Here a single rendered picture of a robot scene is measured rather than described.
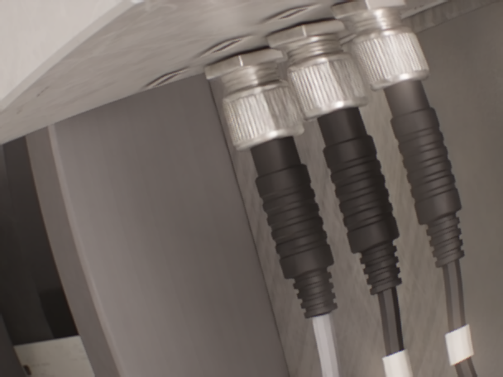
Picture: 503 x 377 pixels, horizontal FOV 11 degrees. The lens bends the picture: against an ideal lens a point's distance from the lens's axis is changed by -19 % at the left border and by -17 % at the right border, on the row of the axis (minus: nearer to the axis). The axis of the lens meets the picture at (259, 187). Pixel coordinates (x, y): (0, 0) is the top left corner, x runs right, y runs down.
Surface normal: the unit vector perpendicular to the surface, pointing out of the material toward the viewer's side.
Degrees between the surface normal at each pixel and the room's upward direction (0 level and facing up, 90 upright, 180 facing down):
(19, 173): 51
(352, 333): 90
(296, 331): 90
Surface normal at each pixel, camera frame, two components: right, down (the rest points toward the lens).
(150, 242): 0.38, -0.11
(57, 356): 0.29, -0.42
